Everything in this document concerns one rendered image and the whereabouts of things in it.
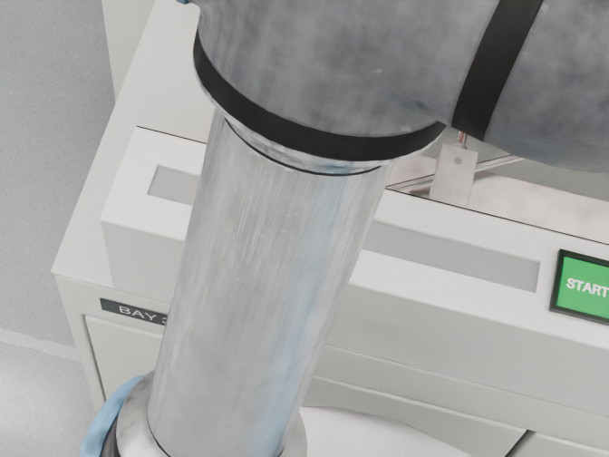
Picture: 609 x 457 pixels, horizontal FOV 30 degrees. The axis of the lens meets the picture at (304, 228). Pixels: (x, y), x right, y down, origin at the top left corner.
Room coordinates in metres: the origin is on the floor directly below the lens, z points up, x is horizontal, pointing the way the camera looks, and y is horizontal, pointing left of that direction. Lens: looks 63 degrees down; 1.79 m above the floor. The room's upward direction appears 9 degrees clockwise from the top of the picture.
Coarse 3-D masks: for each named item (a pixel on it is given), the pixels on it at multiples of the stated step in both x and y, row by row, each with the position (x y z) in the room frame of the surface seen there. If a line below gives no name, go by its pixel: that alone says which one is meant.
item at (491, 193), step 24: (408, 168) 0.55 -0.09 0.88; (432, 168) 0.55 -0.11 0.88; (408, 192) 0.52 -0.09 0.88; (480, 192) 0.53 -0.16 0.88; (504, 192) 0.54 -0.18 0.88; (528, 192) 0.54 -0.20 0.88; (552, 192) 0.55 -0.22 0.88; (504, 216) 0.51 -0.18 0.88; (528, 216) 0.52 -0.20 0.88; (552, 216) 0.52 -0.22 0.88; (576, 216) 0.53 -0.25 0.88; (600, 216) 0.53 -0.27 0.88; (600, 240) 0.50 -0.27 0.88
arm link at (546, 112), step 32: (544, 0) 0.25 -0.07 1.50; (576, 0) 0.25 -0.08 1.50; (608, 0) 0.25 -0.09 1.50; (544, 32) 0.24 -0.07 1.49; (576, 32) 0.24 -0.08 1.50; (608, 32) 0.24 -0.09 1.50; (544, 64) 0.23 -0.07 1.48; (576, 64) 0.23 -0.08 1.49; (608, 64) 0.23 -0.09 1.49; (512, 96) 0.23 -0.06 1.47; (544, 96) 0.23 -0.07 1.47; (576, 96) 0.23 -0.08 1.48; (608, 96) 0.23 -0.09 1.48; (512, 128) 0.23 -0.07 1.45; (544, 128) 0.23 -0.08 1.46; (576, 128) 0.22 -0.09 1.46; (608, 128) 0.23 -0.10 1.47; (544, 160) 0.23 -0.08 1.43; (576, 160) 0.23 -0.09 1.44; (608, 160) 0.23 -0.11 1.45
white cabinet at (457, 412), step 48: (96, 288) 0.41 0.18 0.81; (96, 336) 0.41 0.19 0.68; (144, 336) 0.40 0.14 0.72; (96, 384) 0.41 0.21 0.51; (336, 384) 0.38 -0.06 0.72; (384, 384) 0.38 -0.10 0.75; (432, 384) 0.38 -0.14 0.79; (480, 384) 0.37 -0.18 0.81; (432, 432) 0.37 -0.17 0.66; (480, 432) 0.37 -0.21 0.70; (528, 432) 0.38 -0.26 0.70; (576, 432) 0.36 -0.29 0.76
